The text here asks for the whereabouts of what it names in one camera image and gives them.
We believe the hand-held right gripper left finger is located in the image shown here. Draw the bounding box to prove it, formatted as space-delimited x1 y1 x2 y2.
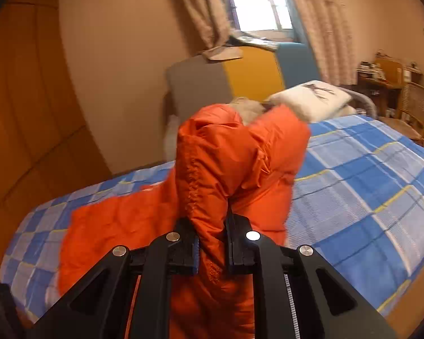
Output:
26 217 200 339

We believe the wooden desk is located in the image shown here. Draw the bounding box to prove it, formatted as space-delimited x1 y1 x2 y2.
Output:
357 58 424 114

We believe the grey yellow blue headboard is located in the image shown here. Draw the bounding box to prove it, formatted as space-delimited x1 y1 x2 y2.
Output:
165 42 322 121

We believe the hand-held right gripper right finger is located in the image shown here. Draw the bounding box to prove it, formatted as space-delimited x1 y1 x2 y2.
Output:
226 214 398 339

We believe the grey bed guard rail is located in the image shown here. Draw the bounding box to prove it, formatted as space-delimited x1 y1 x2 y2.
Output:
346 90 380 119

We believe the wooden wardrobe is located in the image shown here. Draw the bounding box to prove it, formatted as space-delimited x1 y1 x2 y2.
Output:
0 0 114 283

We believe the cream quilted blanket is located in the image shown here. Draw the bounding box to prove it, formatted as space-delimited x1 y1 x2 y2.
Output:
228 96 269 126

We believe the blue plaid bed sheet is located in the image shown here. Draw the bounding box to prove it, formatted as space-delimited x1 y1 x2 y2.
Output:
0 115 424 322

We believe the rattan chair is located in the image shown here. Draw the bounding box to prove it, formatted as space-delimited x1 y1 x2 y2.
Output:
378 82 424 145

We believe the white deer print pillow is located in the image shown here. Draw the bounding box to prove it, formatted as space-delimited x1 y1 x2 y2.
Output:
269 81 354 122

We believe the orange down jacket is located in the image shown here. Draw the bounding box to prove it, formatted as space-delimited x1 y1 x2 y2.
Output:
57 103 311 339

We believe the window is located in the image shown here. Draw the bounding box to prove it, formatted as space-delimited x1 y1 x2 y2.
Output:
226 0 297 32

